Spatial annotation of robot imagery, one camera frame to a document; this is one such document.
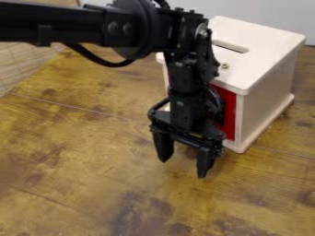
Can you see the black metal drawer handle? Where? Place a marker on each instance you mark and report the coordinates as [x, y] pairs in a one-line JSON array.
[[215, 106]]

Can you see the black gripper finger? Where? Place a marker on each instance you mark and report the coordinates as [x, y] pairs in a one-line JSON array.
[[163, 143], [206, 158]]

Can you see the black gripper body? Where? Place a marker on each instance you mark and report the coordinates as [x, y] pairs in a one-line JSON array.
[[186, 119]]

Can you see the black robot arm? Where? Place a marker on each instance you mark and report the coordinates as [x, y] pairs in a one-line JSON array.
[[112, 35]]

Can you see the white wooden drawer cabinet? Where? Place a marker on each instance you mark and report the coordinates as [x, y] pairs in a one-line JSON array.
[[248, 59]]

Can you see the red drawer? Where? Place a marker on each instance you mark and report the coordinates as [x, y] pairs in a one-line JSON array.
[[227, 124]]

